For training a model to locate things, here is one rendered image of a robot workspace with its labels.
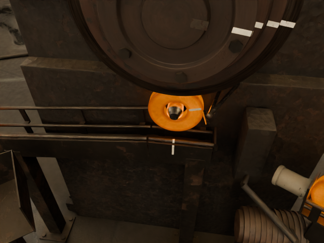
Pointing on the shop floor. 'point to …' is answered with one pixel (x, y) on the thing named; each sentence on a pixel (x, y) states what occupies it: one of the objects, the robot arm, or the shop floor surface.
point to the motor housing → (267, 225)
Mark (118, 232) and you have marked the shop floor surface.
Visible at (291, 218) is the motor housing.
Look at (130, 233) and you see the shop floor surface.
